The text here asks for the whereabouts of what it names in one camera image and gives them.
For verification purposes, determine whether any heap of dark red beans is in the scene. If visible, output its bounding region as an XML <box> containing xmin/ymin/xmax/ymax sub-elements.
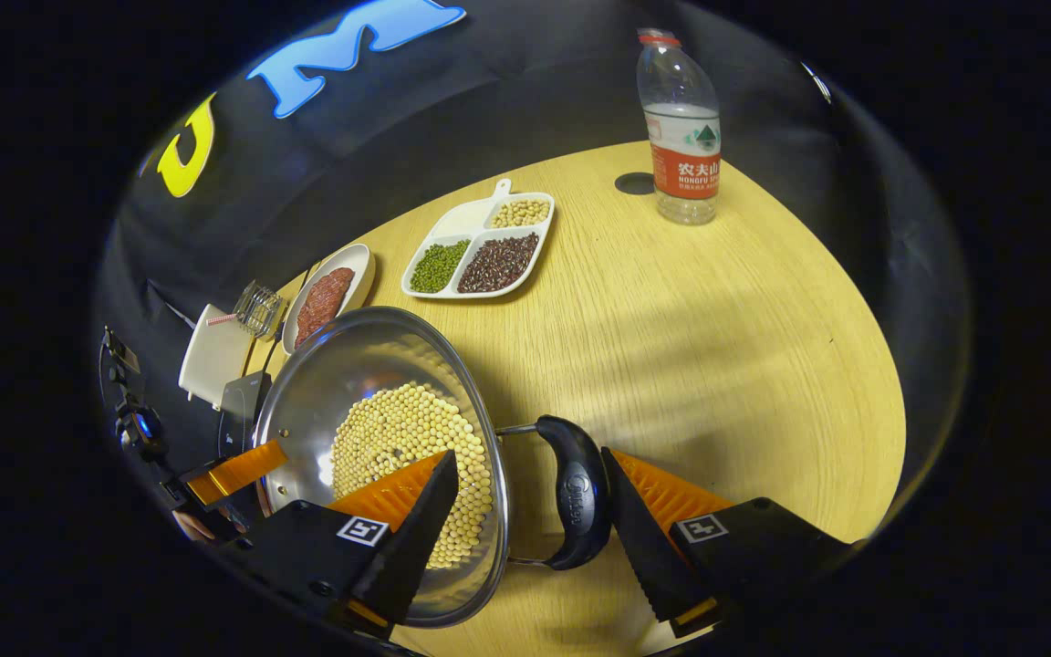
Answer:
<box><xmin>457</xmin><ymin>232</ymin><xmax>541</xmax><ymax>295</ymax></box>

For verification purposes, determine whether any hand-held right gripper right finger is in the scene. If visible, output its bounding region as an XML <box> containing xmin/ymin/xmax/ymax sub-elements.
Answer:
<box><xmin>600</xmin><ymin>445</ymin><xmax>855</xmax><ymax>638</ymax></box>

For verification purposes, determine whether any pile of soybeans in pot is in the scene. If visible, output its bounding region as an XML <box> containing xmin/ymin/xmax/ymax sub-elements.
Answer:
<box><xmin>332</xmin><ymin>381</ymin><xmax>495</xmax><ymax>570</ymax></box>

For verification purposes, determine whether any clear plastic water bottle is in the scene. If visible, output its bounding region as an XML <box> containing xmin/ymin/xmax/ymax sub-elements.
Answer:
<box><xmin>636</xmin><ymin>27</ymin><xmax>723</xmax><ymax>226</ymax></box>

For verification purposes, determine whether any small heap of soybeans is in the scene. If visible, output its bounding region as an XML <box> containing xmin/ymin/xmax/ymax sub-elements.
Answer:
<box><xmin>491</xmin><ymin>199</ymin><xmax>551</xmax><ymax>229</ymax></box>

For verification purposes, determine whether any round white plate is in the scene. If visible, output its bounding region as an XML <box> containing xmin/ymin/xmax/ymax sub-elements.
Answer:
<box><xmin>281</xmin><ymin>242</ymin><xmax>376</xmax><ymax>355</ymax></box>

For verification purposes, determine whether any stainless steel pot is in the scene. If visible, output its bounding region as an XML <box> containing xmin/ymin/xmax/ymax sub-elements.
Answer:
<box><xmin>254</xmin><ymin>306</ymin><xmax>613</xmax><ymax>629</ymax></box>

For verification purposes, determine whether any white divided dish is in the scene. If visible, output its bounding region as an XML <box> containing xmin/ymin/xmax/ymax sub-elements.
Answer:
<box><xmin>401</xmin><ymin>178</ymin><xmax>557</xmax><ymax>300</ymax></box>

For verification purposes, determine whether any wire mesh basket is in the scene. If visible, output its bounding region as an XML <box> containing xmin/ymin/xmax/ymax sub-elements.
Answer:
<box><xmin>235</xmin><ymin>279</ymin><xmax>287</xmax><ymax>340</ymax></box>

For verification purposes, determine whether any white toaster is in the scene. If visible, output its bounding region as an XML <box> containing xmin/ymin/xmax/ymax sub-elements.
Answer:
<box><xmin>178</xmin><ymin>303</ymin><xmax>257</xmax><ymax>410</ymax></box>

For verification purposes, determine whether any black induction cooktop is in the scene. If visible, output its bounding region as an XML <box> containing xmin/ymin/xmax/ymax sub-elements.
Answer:
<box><xmin>218</xmin><ymin>370</ymin><xmax>273</xmax><ymax>457</ymax></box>

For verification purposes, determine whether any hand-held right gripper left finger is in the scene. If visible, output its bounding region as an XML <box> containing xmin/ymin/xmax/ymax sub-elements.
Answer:
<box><xmin>215</xmin><ymin>449</ymin><xmax>461</xmax><ymax>640</ymax></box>

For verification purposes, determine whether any heap of green mung beans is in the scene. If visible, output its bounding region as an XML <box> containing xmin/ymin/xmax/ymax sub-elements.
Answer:
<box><xmin>409</xmin><ymin>239</ymin><xmax>471</xmax><ymax>295</ymax></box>

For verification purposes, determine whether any brown meat piece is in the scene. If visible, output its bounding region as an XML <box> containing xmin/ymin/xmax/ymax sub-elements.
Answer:
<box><xmin>295</xmin><ymin>290</ymin><xmax>337</xmax><ymax>348</ymax></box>
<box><xmin>309</xmin><ymin>266</ymin><xmax>356</xmax><ymax>318</ymax></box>

